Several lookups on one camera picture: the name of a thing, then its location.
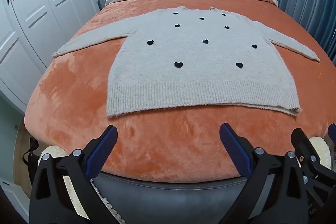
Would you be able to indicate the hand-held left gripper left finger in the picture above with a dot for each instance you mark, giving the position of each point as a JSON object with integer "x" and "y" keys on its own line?
{"x": 105, "y": 145}

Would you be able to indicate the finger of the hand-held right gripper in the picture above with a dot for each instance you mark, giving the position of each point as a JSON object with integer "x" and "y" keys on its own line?
{"x": 332, "y": 133}
{"x": 302, "y": 142}

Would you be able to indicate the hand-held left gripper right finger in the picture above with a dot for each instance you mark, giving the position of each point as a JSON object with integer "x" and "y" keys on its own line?
{"x": 233, "y": 145}

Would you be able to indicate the grey sweater with black hearts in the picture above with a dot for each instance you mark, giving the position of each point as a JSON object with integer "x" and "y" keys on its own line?
{"x": 183, "y": 82}

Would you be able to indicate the orange plush blanket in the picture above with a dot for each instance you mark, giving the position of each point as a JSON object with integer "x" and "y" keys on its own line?
{"x": 170, "y": 150}

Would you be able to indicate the grey leather bed footboard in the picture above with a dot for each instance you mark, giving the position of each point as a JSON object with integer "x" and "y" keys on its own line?
{"x": 170, "y": 197}

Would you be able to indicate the white wardrobe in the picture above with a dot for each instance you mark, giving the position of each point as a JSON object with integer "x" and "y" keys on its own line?
{"x": 39, "y": 16}

